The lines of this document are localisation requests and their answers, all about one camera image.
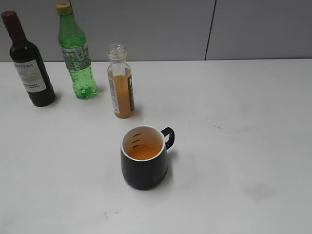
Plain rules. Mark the black mug white interior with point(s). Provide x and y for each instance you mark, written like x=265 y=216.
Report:
x=143 y=151

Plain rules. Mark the orange juice bottle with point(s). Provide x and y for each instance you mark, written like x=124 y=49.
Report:
x=120 y=81

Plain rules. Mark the green plastic soda bottle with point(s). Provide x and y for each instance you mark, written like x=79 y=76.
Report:
x=72 y=41

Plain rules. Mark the red wine bottle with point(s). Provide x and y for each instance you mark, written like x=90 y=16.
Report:
x=28 y=62

